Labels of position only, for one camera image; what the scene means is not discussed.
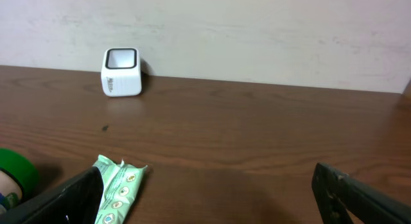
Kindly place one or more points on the light green tissue packet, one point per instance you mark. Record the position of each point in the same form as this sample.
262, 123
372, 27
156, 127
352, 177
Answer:
121, 183

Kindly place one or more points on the white barcode scanner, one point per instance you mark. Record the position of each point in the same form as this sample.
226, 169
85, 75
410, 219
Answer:
121, 72

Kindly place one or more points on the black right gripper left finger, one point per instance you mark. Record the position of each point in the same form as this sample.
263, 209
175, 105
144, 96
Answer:
77, 200

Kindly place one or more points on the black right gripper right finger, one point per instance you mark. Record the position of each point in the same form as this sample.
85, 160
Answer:
338, 195

